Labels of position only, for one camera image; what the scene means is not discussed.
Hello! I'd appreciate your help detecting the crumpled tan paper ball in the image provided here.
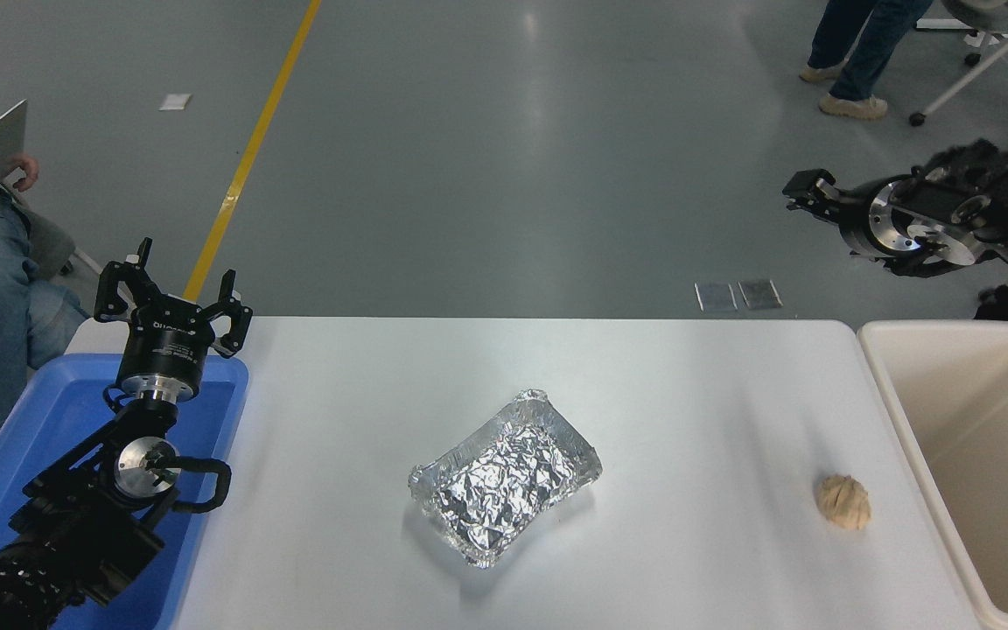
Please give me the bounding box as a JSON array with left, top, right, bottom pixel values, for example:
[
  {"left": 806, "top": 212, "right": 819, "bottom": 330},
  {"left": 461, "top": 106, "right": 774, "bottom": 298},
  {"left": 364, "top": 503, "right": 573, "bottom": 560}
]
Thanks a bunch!
[{"left": 815, "top": 473, "right": 872, "bottom": 531}]

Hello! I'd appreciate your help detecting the blue plastic tray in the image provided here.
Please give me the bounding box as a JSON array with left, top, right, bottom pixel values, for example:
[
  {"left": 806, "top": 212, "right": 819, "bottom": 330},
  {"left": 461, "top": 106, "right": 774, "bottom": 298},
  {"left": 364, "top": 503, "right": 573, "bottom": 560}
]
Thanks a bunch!
[{"left": 0, "top": 353, "right": 249, "bottom": 630}]

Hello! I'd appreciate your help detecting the metal floor plate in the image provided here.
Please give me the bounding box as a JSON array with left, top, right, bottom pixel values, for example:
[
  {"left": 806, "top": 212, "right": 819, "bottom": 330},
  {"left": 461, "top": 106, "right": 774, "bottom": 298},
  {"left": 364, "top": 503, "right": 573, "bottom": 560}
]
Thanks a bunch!
[
  {"left": 738, "top": 279, "right": 783, "bottom": 311},
  {"left": 695, "top": 282, "right": 739, "bottom": 312}
]

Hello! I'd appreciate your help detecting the large pale plastic bin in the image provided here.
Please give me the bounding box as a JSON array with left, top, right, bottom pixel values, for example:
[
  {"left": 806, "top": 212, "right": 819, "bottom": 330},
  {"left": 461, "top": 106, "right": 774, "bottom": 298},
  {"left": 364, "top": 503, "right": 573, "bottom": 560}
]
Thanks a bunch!
[{"left": 857, "top": 320, "right": 1008, "bottom": 630}]

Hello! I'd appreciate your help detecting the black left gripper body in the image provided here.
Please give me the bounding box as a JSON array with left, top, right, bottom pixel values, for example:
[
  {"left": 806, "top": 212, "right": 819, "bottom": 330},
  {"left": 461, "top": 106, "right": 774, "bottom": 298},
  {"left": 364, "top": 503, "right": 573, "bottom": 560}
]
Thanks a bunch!
[{"left": 116, "top": 297, "right": 218, "bottom": 391}]

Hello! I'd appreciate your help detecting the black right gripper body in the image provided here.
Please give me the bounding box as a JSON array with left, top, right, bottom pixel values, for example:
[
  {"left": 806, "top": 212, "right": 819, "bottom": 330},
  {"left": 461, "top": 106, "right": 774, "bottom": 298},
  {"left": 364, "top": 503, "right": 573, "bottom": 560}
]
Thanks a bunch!
[{"left": 835, "top": 181, "right": 890, "bottom": 258}]

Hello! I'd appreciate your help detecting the crumpled foil tray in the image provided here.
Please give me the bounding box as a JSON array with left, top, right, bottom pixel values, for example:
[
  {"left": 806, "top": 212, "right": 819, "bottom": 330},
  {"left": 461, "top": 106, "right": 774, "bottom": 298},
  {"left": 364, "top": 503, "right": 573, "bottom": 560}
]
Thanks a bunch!
[{"left": 408, "top": 389, "right": 603, "bottom": 571}]

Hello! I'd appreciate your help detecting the white wheeled chair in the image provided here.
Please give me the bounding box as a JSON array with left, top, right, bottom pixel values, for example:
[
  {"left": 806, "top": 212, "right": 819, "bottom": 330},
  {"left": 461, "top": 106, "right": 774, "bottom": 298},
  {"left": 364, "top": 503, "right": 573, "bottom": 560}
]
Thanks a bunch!
[{"left": 909, "top": 0, "right": 1008, "bottom": 129}]

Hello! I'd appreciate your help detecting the grey office chair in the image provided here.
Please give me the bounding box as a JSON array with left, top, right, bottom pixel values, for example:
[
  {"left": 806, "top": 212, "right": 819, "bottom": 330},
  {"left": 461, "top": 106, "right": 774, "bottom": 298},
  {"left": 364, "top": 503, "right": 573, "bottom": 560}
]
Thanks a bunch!
[{"left": 10, "top": 188, "right": 103, "bottom": 279}]

